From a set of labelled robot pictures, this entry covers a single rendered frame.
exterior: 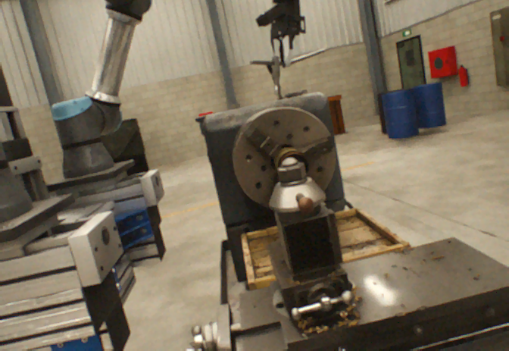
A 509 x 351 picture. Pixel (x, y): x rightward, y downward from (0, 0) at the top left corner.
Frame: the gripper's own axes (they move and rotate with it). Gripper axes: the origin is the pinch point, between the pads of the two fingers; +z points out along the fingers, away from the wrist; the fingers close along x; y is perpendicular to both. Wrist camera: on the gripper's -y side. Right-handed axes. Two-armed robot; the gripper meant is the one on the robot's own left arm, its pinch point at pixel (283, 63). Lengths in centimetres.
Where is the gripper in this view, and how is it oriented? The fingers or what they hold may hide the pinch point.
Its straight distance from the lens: 115.5
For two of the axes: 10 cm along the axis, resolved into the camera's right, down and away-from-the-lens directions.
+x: -6.4, -0.7, 7.7
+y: 7.6, -1.6, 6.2
